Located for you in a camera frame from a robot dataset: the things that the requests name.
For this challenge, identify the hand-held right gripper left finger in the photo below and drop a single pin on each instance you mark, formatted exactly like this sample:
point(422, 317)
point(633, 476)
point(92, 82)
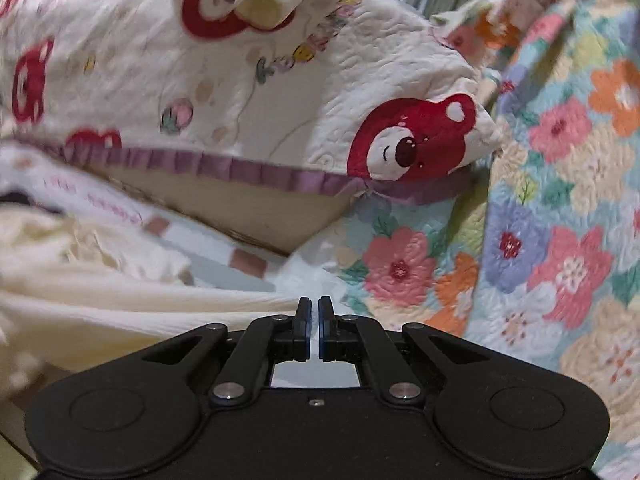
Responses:
point(301, 332)

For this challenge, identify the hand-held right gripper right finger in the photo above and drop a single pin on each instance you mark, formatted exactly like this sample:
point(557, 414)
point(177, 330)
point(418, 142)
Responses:
point(326, 332)

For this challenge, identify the cream knit garment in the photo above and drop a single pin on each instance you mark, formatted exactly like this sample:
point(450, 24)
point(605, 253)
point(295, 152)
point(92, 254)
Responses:
point(125, 320)

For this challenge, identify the checkered cartoon bed mat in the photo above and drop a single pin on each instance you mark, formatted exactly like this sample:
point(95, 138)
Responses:
point(225, 270)

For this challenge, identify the beige padded bed bumper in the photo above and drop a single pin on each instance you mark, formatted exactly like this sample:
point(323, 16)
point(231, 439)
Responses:
point(240, 215)

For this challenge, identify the white red bear print quilt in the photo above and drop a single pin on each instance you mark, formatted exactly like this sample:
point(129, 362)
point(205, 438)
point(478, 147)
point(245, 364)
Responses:
point(300, 110)

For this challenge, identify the floral pillow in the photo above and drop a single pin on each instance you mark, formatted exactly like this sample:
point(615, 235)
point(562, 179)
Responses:
point(560, 185)

